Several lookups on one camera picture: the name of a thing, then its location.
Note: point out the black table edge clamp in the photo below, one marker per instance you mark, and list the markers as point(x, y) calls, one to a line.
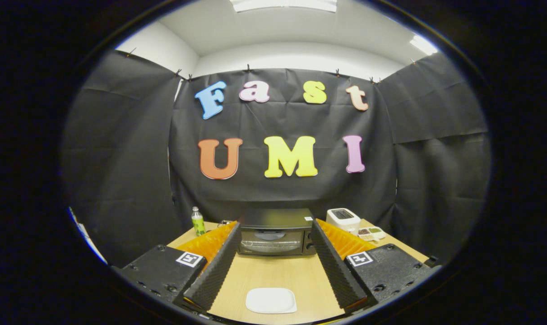
point(433, 261)

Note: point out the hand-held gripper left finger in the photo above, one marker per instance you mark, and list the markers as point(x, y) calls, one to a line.
point(215, 271)

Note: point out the white square plate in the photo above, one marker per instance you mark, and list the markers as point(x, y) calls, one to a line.
point(271, 300)

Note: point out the black toaster oven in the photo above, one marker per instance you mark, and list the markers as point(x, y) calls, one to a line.
point(273, 217)

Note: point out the green drink bottle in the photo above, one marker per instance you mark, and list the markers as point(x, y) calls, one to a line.
point(198, 223)

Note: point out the long ceiling light panel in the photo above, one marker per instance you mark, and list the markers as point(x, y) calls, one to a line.
point(282, 4)

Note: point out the white pop-up toaster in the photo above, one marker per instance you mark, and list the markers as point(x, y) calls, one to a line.
point(343, 221)

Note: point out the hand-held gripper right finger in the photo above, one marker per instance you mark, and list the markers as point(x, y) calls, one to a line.
point(334, 266)

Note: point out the small ceiling light panel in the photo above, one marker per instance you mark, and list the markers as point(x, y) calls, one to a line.
point(422, 45)

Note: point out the small snack dish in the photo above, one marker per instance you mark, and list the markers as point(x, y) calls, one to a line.
point(372, 233)

